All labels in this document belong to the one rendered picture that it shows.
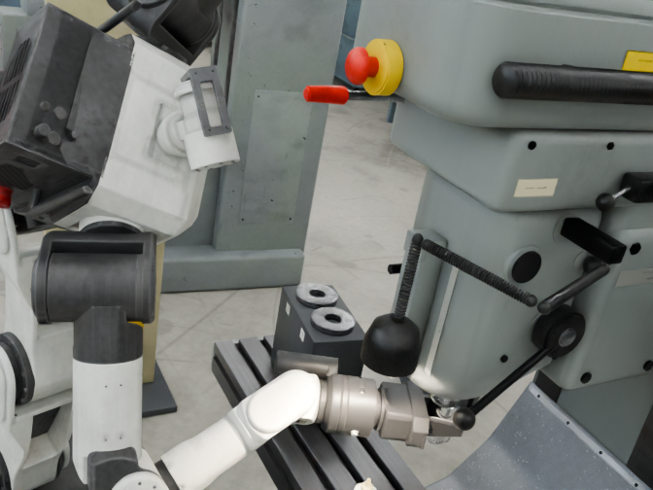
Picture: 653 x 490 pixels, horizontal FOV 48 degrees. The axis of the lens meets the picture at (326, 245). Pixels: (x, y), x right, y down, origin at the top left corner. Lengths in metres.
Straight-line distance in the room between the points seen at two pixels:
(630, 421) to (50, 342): 1.05
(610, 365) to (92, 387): 0.72
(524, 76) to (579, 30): 0.10
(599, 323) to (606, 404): 0.39
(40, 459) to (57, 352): 0.33
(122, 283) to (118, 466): 0.24
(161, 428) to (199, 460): 1.90
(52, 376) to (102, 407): 0.50
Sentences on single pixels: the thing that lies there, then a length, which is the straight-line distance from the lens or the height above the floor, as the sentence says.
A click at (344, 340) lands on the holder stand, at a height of 1.14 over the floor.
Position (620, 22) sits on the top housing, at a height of 1.85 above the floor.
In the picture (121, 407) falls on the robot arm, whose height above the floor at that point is 1.28.
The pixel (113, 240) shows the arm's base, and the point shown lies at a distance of 1.02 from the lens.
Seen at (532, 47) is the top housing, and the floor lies 1.82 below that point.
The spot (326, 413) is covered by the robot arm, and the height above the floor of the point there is 1.24.
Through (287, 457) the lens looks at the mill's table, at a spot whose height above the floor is 0.96.
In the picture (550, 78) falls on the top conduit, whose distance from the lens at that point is 0.75.
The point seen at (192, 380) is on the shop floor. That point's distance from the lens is 3.23.
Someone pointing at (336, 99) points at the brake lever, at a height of 1.70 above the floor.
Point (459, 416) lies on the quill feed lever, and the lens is 0.99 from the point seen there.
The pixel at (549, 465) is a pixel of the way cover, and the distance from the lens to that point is 1.51.
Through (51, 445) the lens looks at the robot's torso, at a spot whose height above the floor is 0.76.
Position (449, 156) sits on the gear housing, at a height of 1.67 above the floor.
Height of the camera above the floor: 1.92
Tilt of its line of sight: 25 degrees down
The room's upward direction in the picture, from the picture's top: 10 degrees clockwise
